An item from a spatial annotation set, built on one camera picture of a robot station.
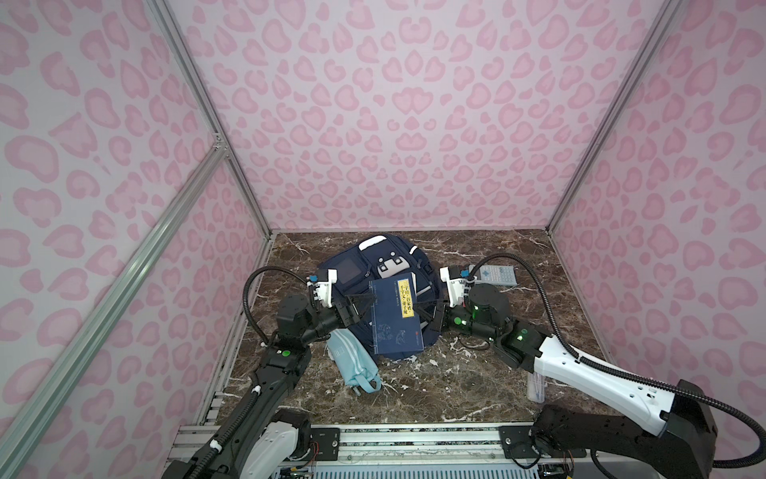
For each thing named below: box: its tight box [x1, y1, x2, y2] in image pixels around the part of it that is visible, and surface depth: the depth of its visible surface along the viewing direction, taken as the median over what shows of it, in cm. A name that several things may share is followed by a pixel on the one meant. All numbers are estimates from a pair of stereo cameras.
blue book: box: [369, 272, 425, 356], surface depth 74 cm
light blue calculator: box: [478, 264, 518, 287], surface depth 106 cm
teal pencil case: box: [327, 328, 383, 397], surface depth 85 cm
